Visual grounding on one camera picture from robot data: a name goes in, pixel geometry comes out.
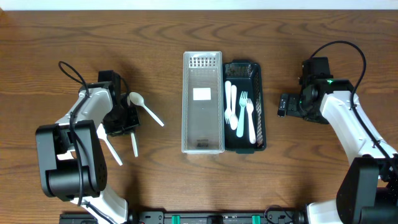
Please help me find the left black cable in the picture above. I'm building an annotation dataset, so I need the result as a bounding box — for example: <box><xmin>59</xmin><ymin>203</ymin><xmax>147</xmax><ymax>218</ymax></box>
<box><xmin>58</xmin><ymin>60</ymin><xmax>131</xmax><ymax>224</ymax></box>

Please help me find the white label sticker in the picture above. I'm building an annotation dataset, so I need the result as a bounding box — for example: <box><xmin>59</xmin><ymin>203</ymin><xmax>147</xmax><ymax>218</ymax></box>
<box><xmin>193</xmin><ymin>87</ymin><xmax>211</xmax><ymax>101</ymax></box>

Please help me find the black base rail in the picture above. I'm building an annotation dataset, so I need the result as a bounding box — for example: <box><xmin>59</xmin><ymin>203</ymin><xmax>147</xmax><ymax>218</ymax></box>
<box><xmin>58</xmin><ymin>205</ymin><xmax>308</xmax><ymax>224</ymax></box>

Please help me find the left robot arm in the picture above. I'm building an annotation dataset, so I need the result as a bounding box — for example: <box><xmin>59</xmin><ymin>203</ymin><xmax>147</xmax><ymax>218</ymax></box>
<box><xmin>35</xmin><ymin>70</ymin><xmax>139</xmax><ymax>223</ymax></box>

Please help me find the white plastic spoon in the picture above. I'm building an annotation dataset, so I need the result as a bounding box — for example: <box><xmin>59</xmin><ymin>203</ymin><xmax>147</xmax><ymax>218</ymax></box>
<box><xmin>129</xmin><ymin>92</ymin><xmax>164</xmax><ymax>126</ymax></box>
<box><xmin>96</xmin><ymin>123</ymin><xmax>123</xmax><ymax>166</ymax></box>
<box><xmin>229</xmin><ymin>85</ymin><xmax>238</xmax><ymax>130</ymax></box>
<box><xmin>131</xmin><ymin>133</ymin><xmax>139</xmax><ymax>157</ymax></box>

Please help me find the right black cable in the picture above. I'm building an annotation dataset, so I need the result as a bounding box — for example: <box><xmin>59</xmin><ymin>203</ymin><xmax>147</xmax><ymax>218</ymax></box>
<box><xmin>309</xmin><ymin>40</ymin><xmax>398</xmax><ymax>175</ymax></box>

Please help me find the white plastic fork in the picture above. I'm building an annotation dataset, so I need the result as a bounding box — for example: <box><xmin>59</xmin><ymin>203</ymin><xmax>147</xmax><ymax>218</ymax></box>
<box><xmin>236</xmin><ymin>91</ymin><xmax>248</xmax><ymax>138</ymax></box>
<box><xmin>246</xmin><ymin>98</ymin><xmax>256</xmax><ymax>144</ymax></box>
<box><xmin>224</xmin><ymin>81</ymin><xmax>231</xmax><ymax>124</ymax></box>

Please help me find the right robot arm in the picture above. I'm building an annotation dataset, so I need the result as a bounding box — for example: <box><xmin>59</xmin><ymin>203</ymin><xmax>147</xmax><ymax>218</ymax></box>
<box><xmin>277</xmin><ymin>57</ymin><xmax>397</xmax><ymax>223</ymax></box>

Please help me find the clear plastic mesh basket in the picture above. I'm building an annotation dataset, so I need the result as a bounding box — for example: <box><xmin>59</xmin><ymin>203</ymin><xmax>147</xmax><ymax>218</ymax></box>
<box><xmin>182</xmin><ymin>51</ymin><xmax>224</xmax><ymax>154</ymax></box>

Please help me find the black plastic mesh basket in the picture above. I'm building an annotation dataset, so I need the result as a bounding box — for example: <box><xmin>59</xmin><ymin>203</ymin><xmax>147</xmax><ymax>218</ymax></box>
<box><xmin>223</xmin><ymin>60</ymin><xmax>267</xmax><ymax>154</ymax></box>

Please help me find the black cable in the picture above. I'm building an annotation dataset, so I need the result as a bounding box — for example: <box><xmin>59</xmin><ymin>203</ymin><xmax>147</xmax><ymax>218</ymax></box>
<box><xmin>309</xmin><ymin>40</ymin><xmax>398</xmax><ymax>175</ymax></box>
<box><xmin>58</xmin><ymin>60</ymin><xmax>131</xmax><ymax>224</ymax></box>

